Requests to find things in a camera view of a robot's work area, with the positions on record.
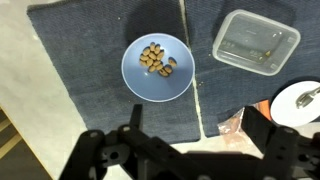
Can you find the clear plastic lunch box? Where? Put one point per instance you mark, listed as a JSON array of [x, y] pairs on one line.
[[253, 43]]

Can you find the blue plastic bowl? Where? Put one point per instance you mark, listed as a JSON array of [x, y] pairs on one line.
[[156, 85]]

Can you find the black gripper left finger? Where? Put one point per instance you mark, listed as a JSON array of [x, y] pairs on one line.
[[100, 156]]

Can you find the small white plate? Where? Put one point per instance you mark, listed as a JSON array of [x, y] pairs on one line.
[[286, 110]]

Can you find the wooden slat-back chair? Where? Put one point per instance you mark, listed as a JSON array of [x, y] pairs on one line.
[[8, 146]]

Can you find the dark blue placemat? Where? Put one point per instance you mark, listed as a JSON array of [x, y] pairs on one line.
[[233, 90], [93, 66]]

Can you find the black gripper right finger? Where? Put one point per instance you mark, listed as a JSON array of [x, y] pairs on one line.
[[283, 150]]

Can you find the clear orange snack wrapper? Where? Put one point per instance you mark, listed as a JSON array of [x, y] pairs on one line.
[[233, 125]]

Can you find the tan oval snack nut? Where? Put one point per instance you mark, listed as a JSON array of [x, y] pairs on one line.
[[168, 69], [157, 62], [172, 61], [152, 46], [159, 66], [149, 62], [152, 68], [157, 49], [160, 55], [163, 72], [152, 55], [143, 63], [144, 57], [146, 51]]

